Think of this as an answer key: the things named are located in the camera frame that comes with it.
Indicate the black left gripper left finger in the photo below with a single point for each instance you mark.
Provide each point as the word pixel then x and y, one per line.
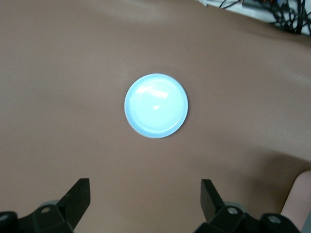
pixel 60 218

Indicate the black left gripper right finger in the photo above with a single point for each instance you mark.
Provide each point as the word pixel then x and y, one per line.
pixel 218 218

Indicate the white lidded storage box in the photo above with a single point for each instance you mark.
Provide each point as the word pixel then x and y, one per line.
pixel 298 201

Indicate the light blue round plate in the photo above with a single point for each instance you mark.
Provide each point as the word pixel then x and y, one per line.
pixel 155 109

